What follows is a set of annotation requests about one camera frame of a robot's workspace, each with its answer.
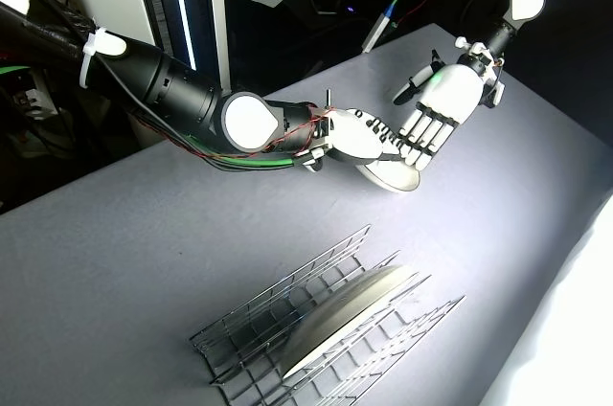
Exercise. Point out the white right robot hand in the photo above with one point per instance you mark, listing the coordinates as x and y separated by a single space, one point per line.
354 135

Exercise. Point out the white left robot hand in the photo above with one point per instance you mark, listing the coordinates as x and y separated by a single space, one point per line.
455 90

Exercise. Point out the cream plate with dark rim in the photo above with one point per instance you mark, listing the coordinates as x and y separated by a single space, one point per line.
392 178

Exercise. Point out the cream plate with grey print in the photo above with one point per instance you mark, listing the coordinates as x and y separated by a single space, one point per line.
345 310

